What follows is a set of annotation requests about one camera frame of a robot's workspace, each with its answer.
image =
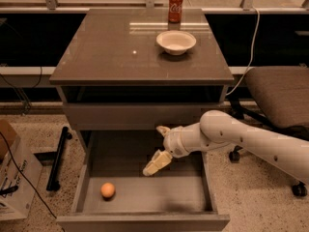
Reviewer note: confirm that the white paper bowl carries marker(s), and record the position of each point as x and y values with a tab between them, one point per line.
176	42

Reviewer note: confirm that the orange fruit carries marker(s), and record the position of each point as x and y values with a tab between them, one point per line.
107	190

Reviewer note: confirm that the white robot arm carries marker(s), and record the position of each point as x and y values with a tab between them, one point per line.
217	129

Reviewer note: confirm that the black metal bar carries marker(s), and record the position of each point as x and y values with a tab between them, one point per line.
53	183

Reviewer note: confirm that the closed grey top drawer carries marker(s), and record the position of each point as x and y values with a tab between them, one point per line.
128	116

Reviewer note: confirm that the grey drawer cabinet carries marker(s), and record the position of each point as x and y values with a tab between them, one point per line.
114	58

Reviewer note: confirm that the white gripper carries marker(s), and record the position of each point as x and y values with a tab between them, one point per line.
173	141

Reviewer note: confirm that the cardboard box with print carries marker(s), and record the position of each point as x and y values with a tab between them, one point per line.
19	171

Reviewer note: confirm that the grey office chair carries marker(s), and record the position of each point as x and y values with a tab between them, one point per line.
282	94

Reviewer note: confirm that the red cola can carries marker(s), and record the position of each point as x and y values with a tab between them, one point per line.
175	11

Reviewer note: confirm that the open grey middle drawer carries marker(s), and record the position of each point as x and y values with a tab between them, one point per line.
177	198

